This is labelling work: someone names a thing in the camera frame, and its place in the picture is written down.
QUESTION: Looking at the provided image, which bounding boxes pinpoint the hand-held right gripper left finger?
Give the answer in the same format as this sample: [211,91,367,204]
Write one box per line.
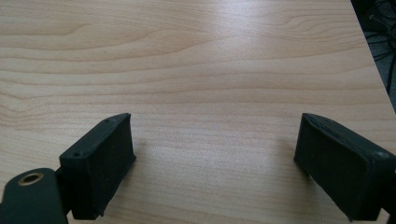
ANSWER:
[58,112,137,220]

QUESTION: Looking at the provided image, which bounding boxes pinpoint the black cables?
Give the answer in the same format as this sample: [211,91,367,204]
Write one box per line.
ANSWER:
[351,0,396,94]

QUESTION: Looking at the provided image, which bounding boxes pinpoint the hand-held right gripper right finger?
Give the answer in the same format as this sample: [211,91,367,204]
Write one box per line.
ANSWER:
[293,112,396,222]

